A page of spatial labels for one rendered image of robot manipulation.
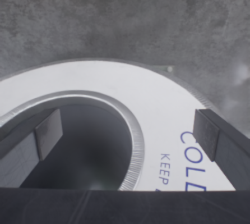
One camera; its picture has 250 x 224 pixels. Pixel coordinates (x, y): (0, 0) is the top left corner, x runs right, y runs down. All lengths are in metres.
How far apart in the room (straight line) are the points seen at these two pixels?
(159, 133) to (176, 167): 0.12
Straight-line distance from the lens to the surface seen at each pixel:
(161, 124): 0.62
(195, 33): 1.21
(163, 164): 0.53
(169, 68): 1.25
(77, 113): 0.85
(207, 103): 0.74
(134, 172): 0.52
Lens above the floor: 1.08
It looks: 49 degrees down
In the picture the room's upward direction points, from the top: 175 degrees counter-clockwise
